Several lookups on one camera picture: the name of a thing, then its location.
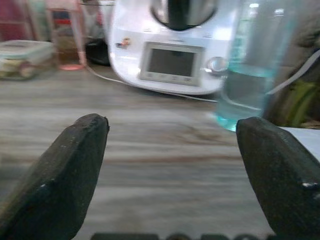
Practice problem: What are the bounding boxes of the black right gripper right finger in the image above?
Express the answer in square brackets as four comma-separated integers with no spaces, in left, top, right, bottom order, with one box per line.
[235,116,320,240]

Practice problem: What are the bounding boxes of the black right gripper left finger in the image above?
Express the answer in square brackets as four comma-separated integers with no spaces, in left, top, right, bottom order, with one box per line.
[0,113,110,240]

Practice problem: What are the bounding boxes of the white paper sheet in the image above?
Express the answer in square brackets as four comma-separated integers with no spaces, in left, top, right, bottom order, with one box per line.
[277,126,320,163]

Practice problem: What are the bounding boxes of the green plant leaves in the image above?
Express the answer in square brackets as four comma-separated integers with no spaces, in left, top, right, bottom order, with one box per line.
[279,79,320,129]

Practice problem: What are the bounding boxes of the clear blue drinking glass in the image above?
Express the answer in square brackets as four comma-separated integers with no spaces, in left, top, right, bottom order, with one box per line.
[212,0,298,133]

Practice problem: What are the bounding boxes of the clear plastic food container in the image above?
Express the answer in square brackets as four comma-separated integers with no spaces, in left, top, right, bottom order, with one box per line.
[0,39,58,81]

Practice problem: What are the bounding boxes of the black round object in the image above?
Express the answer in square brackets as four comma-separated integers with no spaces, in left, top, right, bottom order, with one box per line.
[84,37,111,67]

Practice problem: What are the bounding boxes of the pink clear plastic jar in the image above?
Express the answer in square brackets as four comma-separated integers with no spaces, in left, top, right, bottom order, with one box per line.
[46,0,87,71]

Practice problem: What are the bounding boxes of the white kitchen food processor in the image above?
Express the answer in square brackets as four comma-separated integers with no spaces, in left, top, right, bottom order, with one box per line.
[107,0,241,96]

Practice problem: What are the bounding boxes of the steel mixing bowl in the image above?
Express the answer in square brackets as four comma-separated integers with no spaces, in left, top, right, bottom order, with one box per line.
[149,0,219,32]

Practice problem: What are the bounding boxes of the white power cable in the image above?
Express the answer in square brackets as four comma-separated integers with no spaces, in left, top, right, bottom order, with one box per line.
[86,65,219,103]

